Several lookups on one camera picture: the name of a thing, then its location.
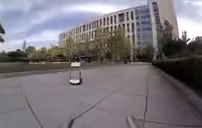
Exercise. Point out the row of trees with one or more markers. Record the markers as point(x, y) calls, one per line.
point(112, 45)

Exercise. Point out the small wheeled delivery robot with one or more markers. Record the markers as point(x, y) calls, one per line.
point(75, 72)

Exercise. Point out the grey paved plaza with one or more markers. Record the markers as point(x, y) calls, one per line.
point(105, 93)

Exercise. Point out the large beige and glass building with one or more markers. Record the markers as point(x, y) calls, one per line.
point(122, 20)

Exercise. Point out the grass strip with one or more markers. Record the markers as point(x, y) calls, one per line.
point(25, 67)

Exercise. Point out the grey stone kerb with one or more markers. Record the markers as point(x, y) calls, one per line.
point(185, 94)

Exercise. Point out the dark green hedge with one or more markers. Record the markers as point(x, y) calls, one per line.
point(192, 70)

